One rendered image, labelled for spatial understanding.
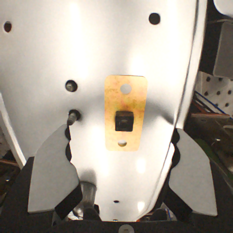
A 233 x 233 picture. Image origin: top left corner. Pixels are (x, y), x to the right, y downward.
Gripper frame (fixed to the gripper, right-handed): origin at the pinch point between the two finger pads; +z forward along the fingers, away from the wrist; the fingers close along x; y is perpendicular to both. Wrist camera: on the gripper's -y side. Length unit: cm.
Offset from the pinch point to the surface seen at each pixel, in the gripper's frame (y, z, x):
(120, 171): 7.9, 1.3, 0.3
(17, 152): 5.8, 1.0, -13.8
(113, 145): 3.3, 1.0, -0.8
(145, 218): 37.7, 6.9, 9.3
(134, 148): 3.5, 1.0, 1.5
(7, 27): -10.9, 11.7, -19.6
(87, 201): 11.2, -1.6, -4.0
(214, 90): 4.2, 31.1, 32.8
